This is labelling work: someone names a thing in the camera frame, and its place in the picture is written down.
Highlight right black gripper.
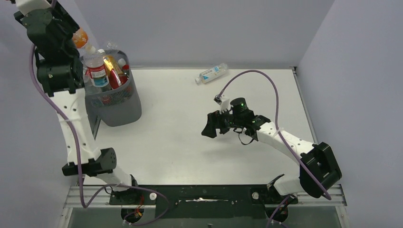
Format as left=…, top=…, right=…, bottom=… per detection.
left=202, top=106, right=243, bottom=138

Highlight orange tinted bottle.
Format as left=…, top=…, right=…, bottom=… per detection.
left=72, top=28, right=97, bottom=55

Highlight clear bottle white blue label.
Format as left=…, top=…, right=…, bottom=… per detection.
left=195, top=63, right=229, bottom=85

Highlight clear bottle red teal label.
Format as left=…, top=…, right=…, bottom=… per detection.
left=84, top=50, right=110, bottom=91

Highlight clear unlabelled bottle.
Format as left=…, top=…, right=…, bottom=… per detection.
left=105, top=41, right=119, bottom=56

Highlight brown tea bottle red base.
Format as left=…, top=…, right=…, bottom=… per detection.
left=98, top=49, right=128, bottom=89

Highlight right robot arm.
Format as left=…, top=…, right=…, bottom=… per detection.
left=201, top=97, right=342, bottom=203

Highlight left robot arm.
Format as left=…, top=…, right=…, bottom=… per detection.
left=14, top=0, right=136, bottom=191

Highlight grey mesh waste bin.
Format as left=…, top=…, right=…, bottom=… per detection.
left=84, top=50, right=142, bottom=127

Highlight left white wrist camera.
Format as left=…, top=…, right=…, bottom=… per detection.
left=15, top=0, right=51, bottom=15

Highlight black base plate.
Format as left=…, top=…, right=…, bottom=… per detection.
left=109, top=184, right=298, bottom=219

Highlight aluminium frame rail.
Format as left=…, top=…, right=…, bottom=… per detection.
left=64, top=185, right=347, bottom=208

